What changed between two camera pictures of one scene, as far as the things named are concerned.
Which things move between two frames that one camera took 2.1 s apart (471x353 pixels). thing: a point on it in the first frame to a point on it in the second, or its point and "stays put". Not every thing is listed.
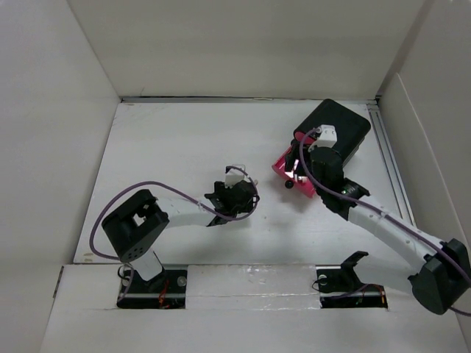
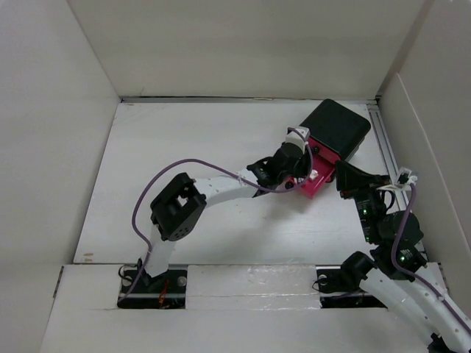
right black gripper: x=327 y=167 to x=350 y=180
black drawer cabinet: x=350 y=129 stays put
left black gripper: x=220 y=188 to x=304 y=165
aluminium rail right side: x=391 y=167 stays put
